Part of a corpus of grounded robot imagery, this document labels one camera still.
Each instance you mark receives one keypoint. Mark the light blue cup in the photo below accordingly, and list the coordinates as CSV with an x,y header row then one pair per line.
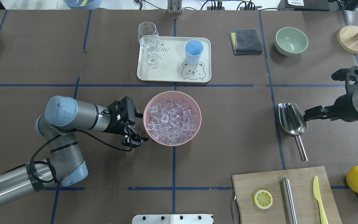
x,y
193,51

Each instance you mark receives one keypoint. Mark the dark grey folded cloth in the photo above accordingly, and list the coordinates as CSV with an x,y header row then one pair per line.
x,y
246,42

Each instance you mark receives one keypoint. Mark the clear ice cubes pile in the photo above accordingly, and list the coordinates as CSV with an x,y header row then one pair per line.
x,y
172,122

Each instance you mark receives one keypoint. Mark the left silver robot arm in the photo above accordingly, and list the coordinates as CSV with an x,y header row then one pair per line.
x,y
60,158

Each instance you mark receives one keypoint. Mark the wooden cutting board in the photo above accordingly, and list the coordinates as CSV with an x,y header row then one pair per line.
x,y
301,183

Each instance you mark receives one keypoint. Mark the lemon half slice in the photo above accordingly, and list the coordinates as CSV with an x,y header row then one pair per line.
x,y
263,199

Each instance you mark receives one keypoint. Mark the wooden cup stand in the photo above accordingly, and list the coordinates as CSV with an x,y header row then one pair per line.
x,y
347,38

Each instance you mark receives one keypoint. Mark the aluminium frame post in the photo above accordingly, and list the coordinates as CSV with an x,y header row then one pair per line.
x,y
174,7

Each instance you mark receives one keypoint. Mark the pink bowl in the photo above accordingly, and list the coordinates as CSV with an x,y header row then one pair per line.
x,y
171,95

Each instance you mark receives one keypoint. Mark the cream bear tray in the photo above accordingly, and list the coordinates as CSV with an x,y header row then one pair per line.
x,y
174,67

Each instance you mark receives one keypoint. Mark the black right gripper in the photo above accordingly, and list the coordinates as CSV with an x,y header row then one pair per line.
x,y
344,108

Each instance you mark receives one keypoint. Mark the mint green bowl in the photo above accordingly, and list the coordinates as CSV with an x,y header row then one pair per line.
x,y
290,41

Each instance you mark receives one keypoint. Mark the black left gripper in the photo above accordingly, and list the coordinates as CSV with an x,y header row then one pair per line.
x,y
116,126

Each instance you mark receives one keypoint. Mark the clear wine glass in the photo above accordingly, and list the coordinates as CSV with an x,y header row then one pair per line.
x,y
149,40

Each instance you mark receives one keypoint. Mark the steel ice scoop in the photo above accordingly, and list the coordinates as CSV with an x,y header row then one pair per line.
x,y
293,123

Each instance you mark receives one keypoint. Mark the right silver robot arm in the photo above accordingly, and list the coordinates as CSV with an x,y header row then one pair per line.
x,y
346,106

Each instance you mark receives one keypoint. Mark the yellow plastic knife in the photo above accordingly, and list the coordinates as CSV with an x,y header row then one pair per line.
x,y
317,196

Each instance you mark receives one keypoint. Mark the steel cylinder rod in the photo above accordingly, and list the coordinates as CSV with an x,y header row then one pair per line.
x,y
288,202

